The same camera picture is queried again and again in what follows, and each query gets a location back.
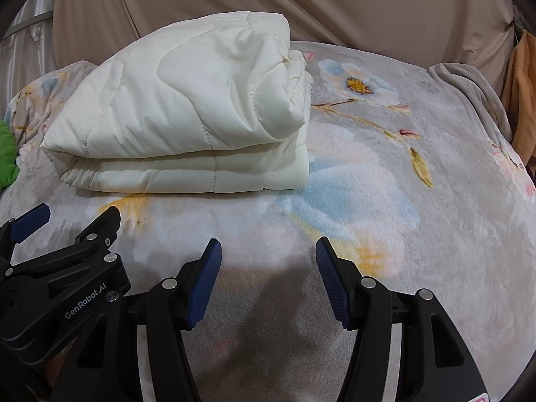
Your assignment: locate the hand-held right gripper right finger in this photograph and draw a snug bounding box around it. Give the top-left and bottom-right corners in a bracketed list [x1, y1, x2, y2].
[315, 237, 488, 402]

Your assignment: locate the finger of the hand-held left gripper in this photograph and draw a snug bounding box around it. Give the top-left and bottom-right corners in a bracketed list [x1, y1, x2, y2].
[0, 203, 52, 269]
[8, 206, 122, 276]

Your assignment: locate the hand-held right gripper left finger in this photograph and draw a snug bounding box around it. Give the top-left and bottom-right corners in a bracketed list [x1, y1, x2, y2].
[50, 238, 223, 402]

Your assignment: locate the cream quilted blanket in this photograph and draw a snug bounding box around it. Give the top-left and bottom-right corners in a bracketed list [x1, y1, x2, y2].
[40, 9, 315, 195]

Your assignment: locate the green cloth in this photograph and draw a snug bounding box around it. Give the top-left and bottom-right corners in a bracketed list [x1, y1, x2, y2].
[0, 121, 20, 190]

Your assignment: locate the grey floral fleece blanket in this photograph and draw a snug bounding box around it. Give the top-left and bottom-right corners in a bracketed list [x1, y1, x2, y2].
[0, 40, 536, 402]

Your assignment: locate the silver satin curtain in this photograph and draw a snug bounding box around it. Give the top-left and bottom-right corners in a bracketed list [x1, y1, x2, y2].
[0, 0, 58, 107]

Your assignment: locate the orange cloth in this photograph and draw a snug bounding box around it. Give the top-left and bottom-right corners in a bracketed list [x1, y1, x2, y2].
[499, 28, 536, 173]

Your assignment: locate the beige fabric sheet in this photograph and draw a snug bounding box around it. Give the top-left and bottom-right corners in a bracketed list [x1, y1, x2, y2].
[52, 0, 520, 88]

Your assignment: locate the grey metal rail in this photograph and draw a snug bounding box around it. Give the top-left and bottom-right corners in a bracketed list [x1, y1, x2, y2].
[5, 12, 54, 38]

